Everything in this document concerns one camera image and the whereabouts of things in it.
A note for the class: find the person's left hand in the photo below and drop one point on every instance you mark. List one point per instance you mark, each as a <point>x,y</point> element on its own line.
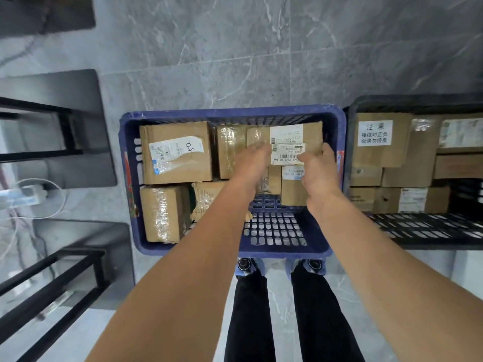
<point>249,165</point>

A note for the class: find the person's right hand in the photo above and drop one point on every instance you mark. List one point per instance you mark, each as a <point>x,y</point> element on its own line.
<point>320,177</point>

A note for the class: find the tall brown box glossy tape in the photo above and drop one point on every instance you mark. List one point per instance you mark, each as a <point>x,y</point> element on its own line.
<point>230,154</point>

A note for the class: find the long taped brown box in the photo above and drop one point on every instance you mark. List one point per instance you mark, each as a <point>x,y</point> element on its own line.
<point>273,180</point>

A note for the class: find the brown box handwritten label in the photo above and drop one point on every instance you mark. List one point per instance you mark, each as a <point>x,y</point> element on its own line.
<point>292,192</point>

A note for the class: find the brown cardboard box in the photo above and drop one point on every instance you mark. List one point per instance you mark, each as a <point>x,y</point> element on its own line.
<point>366,177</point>

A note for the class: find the small brown box purple edge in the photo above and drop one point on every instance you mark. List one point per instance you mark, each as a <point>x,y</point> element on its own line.
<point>360,199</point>

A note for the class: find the thin brown box wide label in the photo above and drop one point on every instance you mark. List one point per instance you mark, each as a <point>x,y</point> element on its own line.
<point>313,131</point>

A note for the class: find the brown box round hole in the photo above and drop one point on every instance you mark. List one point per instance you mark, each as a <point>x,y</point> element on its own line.
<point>205,196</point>

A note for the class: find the blue plastic crate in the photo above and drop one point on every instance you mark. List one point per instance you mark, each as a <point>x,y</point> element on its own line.
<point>275,229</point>

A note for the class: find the brown box peeling white label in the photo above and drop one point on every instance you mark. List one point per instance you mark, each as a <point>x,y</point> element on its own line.
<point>177,169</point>

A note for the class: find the brown box square white label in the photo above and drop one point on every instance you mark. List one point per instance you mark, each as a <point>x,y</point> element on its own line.
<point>400,154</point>

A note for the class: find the large plain brown box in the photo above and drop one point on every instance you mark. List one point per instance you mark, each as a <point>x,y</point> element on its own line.
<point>419,165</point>

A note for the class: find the square brown box clear tape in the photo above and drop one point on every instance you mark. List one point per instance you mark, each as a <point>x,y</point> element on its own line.
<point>162,214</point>

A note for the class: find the black plastic crate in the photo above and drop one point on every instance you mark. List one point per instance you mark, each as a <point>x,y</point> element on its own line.
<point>434,233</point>

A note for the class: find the taped brown box red print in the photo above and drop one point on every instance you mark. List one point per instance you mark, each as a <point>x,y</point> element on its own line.
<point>458,167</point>

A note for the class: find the brown box barcode label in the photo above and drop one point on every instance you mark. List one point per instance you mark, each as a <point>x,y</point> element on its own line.
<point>462,133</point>

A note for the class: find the person's left forearm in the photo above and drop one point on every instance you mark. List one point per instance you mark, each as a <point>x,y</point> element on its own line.
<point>170,290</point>

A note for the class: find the person's right forearm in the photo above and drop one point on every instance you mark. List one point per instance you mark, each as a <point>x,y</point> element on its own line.
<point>407,290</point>

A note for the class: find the person's right shoe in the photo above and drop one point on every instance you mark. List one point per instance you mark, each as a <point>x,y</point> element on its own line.
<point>311,267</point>

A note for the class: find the person's right leg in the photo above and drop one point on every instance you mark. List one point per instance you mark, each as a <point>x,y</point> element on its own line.
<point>324,320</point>

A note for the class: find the person's leg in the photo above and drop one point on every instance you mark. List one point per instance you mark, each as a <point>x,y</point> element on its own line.
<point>324,320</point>
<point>249,320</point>

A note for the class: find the person's left leg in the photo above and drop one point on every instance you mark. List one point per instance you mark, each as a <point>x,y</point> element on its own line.
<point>249,320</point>

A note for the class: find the white power strip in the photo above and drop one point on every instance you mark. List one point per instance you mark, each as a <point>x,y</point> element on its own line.
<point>26,196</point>

